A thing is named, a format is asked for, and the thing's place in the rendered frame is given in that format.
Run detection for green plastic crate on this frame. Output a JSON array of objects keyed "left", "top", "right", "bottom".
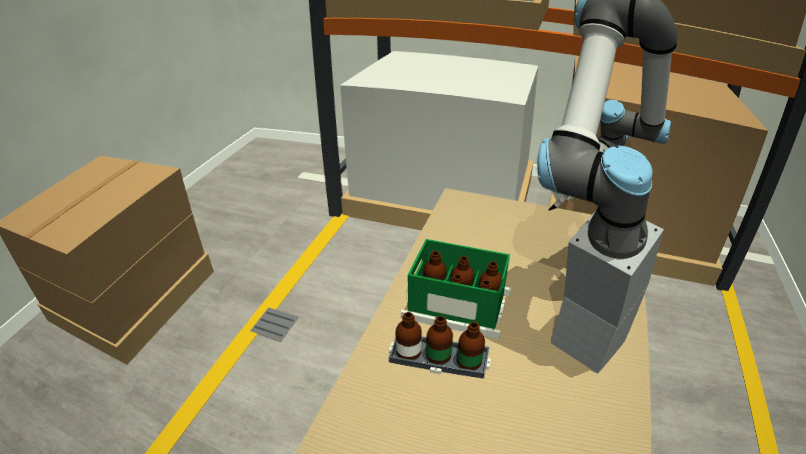
[{"left": 407, "top": 239, "right": 507, "bottom": 329}]

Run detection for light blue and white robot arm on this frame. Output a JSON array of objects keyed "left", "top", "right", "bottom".
[{"left": 537, "top": 0, "right": 677, "bottom": 259}]

